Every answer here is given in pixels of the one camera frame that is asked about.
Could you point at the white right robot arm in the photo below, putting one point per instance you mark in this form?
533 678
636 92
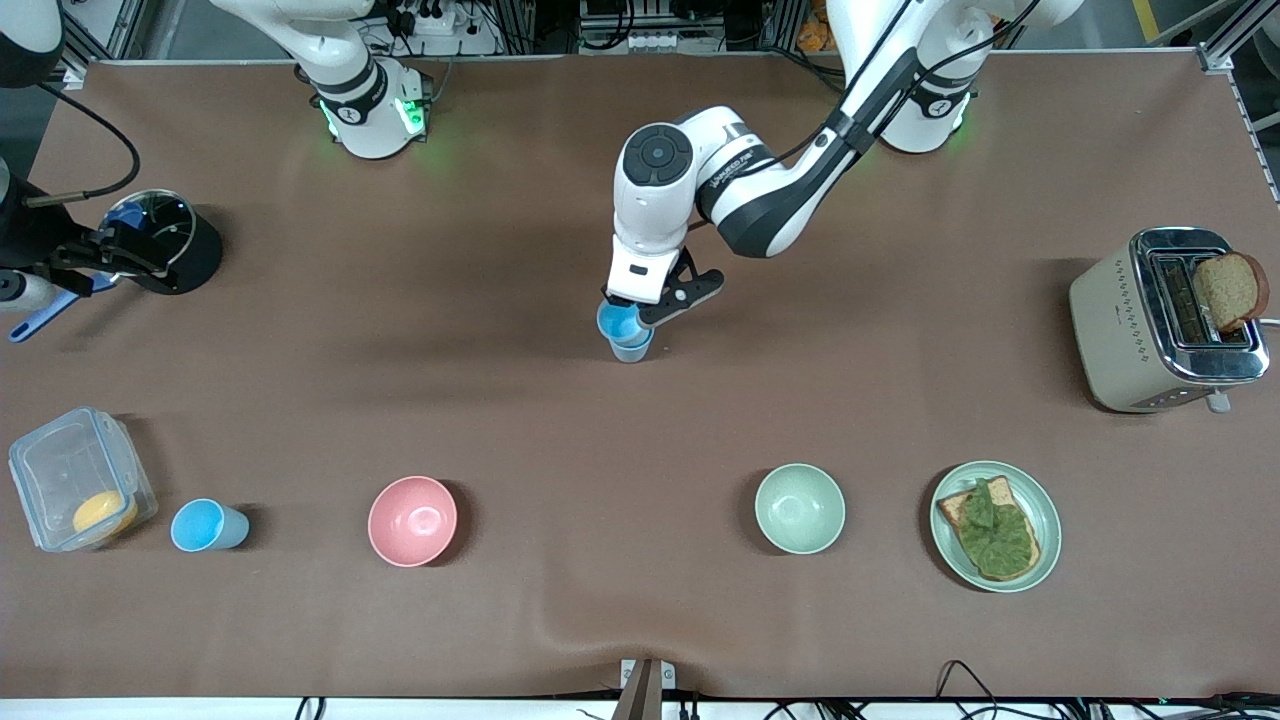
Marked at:
370 110

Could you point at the beige and chrome toaster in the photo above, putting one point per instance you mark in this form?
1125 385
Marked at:
1110 320

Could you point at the metal table clamp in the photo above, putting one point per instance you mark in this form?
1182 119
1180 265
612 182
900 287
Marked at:
645 685

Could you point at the brown tablecloth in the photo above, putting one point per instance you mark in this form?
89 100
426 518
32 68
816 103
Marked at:
500 400

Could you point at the pink bowl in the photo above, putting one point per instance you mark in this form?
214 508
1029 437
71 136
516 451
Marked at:
412 520

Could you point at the thick brown bread slice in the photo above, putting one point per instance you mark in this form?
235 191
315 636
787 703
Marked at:
1230 290

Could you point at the green lettuce leaf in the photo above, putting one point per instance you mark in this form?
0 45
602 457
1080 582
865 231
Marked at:
995 535

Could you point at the brown toast slice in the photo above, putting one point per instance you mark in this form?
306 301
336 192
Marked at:
950 508

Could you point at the round orange food piece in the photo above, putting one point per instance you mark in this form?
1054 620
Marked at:
105 512

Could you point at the light blue plastic cup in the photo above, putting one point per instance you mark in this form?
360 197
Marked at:
620 322
205 526

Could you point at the white power strip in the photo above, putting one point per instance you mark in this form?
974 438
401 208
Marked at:
436 18
640 41

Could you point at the clear plastic storage container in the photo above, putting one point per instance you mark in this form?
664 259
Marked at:
50 470

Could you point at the glass lid with blue knob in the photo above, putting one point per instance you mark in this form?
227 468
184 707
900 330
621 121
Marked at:
125 213

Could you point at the pale green round plate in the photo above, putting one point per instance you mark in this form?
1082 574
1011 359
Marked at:
1048 520

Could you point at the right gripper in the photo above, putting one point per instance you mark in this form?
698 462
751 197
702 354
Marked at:
30 235

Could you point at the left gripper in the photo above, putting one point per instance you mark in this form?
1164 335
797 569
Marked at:
615 300

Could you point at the bag of orange snacks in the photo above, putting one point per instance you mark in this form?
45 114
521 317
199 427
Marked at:
815 30

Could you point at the aluminium frame rail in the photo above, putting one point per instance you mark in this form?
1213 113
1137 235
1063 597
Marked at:
1262 150

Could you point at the pale green bowl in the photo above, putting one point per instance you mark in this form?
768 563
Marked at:
800 510

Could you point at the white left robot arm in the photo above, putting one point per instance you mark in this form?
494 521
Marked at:
760 200

